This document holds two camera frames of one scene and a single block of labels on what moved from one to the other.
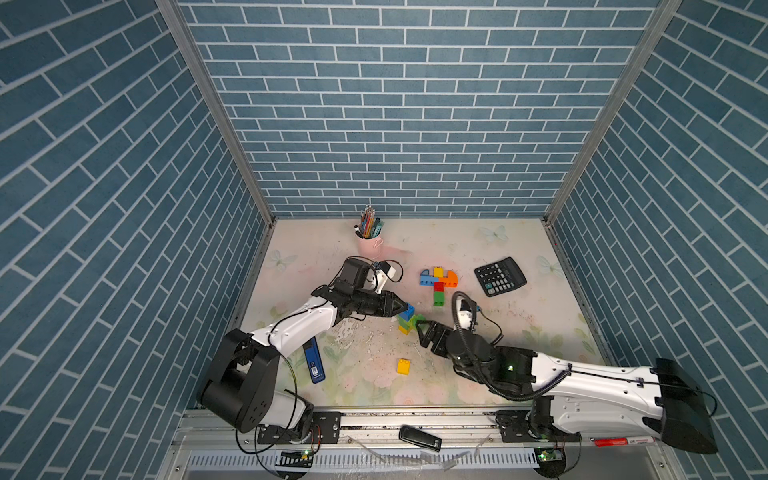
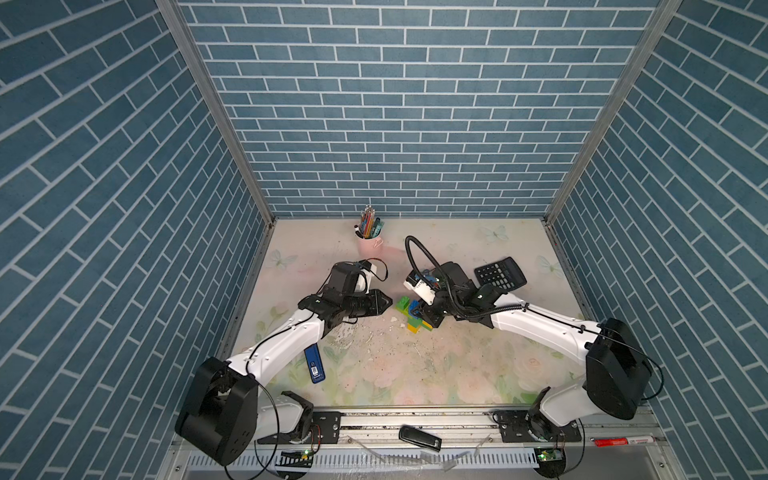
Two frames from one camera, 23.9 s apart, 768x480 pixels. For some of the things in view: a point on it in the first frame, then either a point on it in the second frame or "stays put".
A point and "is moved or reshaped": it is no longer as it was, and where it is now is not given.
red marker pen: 632,440 stays put
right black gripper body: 443,347 to 442,306
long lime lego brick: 411,323 stays put
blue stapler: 314,362 stays put
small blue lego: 408,313 is moved or reshaped
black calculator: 500,276 stays put
